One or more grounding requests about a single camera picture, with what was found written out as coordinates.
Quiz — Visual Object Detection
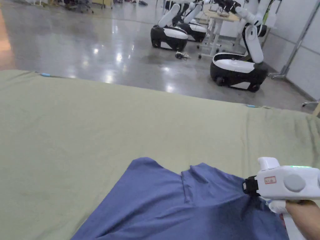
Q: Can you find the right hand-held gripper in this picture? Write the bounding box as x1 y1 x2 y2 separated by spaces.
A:
242 157 320 240

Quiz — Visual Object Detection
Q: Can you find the dark blue shirt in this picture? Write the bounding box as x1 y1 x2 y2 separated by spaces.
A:
71 157 291 240

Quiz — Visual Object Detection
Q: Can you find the person's right hand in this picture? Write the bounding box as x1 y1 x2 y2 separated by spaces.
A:
285 200 320 240

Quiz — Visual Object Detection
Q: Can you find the white and black wheeled robot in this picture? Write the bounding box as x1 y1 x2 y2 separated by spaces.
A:
178 0 208 43
210 0 270 93
150 2 189 50

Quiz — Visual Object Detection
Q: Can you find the grey metal stand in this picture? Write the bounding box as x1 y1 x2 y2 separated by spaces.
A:
268 0 320 81

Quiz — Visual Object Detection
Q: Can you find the white-legged table with wooden top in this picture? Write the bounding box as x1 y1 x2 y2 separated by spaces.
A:
198 7 248 60

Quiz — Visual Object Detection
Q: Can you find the bed with pale green sheet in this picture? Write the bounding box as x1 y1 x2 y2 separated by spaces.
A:
0 70 320 240

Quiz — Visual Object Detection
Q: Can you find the black office chair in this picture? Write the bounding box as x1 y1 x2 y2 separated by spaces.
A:
62 0 95 14

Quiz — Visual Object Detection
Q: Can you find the black cable bundle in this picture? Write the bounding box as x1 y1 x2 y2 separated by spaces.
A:
175 51 191 61

